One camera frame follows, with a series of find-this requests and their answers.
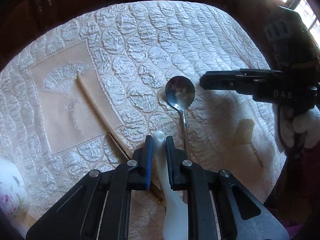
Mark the white quilted table cloth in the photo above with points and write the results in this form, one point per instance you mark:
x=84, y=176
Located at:
x=125, y=54

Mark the wooden chopstick on cloth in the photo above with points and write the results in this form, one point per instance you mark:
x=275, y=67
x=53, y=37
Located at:
x=122, y=147

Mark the teal rimmed floral utensil cup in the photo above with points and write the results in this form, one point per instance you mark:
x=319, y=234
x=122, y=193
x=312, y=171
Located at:
x=14, y=197

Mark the white ceramic spoon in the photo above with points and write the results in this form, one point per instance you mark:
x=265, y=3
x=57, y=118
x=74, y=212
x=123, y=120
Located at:
x=175, y=224

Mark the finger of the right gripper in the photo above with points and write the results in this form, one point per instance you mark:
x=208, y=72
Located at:
x=233, y=79

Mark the white gloved hand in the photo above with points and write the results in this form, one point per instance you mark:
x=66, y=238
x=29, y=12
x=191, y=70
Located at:
x=306, y=124

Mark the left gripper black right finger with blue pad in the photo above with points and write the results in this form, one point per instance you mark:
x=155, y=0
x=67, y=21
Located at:
x=219, y=206

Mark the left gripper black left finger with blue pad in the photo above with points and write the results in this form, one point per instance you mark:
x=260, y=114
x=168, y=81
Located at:
x=98, y=205

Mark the metal spoon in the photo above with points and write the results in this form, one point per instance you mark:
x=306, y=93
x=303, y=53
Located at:
x=180, y=94

